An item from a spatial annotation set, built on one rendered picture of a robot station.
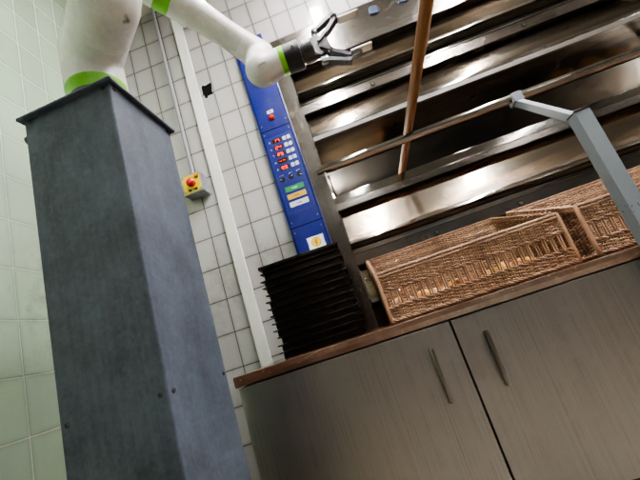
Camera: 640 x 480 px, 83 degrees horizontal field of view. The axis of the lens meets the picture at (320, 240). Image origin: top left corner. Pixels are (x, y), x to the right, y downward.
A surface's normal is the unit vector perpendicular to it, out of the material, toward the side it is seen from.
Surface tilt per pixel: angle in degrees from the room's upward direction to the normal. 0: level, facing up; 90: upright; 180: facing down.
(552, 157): 70
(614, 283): 90
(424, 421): 90
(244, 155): 90
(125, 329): 90
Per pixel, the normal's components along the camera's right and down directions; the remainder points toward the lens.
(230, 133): -0.16, -0.21
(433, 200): -0.25, -0.51
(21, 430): 0.94, -0.33
